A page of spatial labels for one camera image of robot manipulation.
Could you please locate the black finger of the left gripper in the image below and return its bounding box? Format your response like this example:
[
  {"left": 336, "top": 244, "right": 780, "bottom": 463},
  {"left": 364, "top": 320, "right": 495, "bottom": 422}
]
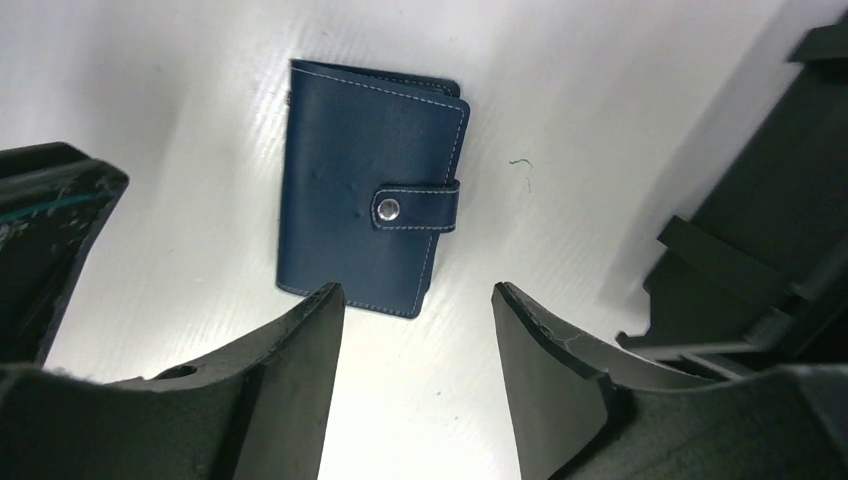
[{"left": 1, "top": 142, "right": 130, "bottom": 365}]

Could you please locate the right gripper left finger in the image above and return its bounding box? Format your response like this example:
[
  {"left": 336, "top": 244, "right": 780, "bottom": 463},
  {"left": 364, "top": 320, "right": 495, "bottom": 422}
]
[{"left": 1, "top": 283, "right": 345, "bottom": 479}]

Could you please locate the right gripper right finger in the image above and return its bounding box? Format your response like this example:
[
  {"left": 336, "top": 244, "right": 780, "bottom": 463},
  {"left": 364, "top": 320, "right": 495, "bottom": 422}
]
[{"left": 491, "top": 282, "right": 847, "bottom": 479}]

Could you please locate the black card tray stand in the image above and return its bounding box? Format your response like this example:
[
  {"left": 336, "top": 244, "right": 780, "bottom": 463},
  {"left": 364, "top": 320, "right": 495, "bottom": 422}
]
[{"left": 617, "top": 19, "right": 847, "bottom": 378}]

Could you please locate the blue leather card holder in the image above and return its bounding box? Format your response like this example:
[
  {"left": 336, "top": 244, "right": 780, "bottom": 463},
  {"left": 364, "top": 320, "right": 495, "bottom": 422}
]
[{"left": 276, "top": 59, "right": 470, "bottom": 319}]

